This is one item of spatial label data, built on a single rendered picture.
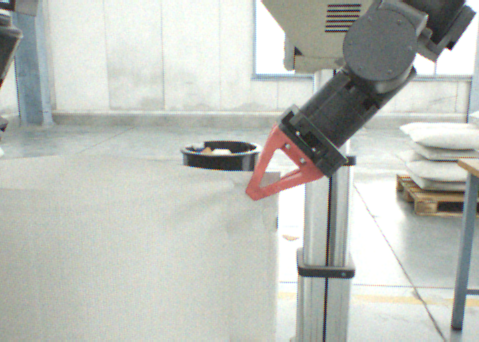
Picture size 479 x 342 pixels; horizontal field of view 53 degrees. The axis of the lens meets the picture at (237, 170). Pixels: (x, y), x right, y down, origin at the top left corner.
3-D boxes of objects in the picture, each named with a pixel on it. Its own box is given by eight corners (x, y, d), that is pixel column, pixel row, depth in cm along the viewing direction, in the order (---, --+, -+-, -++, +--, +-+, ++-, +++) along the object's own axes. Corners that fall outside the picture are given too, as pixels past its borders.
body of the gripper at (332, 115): (284, 125, 44) (344, 66, 43) (281, 114, 54) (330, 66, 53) (334, 174, 45) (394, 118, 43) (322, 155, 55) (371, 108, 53)
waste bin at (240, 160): (262, 237, 321) (263, 140, 307) (259, 269, 271) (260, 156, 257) (190, 234, 325) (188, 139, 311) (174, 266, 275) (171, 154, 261)
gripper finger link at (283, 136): (224, 179, 48) (292, 111, 46) (229, 164, 55) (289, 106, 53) (272, 225, 49) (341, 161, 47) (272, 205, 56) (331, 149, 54)
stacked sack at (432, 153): (454, 149, 424) (455, 135, 421) (485, 165, 360) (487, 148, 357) (404, 149, 428) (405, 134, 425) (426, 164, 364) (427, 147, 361)
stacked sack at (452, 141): (494, 143, 384) (496, 127, 381) (511, 153, 343) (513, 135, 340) (407, 140, 398) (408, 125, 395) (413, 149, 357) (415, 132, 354)
